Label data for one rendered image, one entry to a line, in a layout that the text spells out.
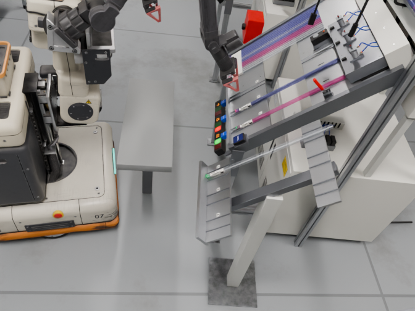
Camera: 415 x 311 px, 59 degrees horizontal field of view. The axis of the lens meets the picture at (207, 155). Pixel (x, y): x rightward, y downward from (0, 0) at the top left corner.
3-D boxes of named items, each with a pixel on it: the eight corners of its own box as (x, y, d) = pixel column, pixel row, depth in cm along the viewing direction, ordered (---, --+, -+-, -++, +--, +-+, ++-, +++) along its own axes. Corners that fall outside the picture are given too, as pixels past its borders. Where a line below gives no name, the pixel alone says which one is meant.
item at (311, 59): (317, 115, 143) (312, 107, 140) (294, 28, 187) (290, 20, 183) (407, 75, 128) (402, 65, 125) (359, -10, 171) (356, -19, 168)
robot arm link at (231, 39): (200, 30, 139) (207, 45, 135) (226, 14, 136) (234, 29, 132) (213, 49, 149) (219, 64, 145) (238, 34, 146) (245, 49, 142)
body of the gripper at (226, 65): (235, 59, 152) (228, 45, 148) (236, 74, 146) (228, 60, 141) (222, 65, 155) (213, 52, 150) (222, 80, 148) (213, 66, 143)
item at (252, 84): (234, 149, 158) (230, 144, 157) (231, 60, 202) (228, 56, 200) (273, 131, 150) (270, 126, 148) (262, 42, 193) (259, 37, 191)
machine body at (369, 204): (259, 237, 212) (293, 171, 166) (252, 148, 258) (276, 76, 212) (367, 247, 218) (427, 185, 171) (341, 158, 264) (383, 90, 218)
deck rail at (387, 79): (235, 156, 159) (228, 148, 155) (235, 153, 161) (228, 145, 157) (409, 79, 127) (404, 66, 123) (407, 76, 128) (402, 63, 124)
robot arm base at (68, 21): (54, 10, 118) (52, 30, 110) (73, -5, 116) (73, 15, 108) (74, 29, 124) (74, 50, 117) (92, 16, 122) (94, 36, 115)
